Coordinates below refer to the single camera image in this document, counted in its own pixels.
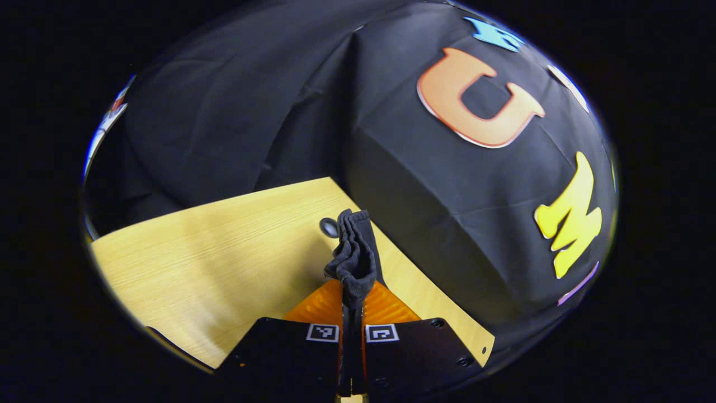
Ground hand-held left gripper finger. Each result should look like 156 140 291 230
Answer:
352 279 484 401
215 278 354 403

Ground dark grey jeans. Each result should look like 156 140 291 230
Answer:
323 209 387 311

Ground black backdrop cloth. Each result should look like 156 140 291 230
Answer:
84 0 619 359

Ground red and white object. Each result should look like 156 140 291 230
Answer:
83 76 136 180

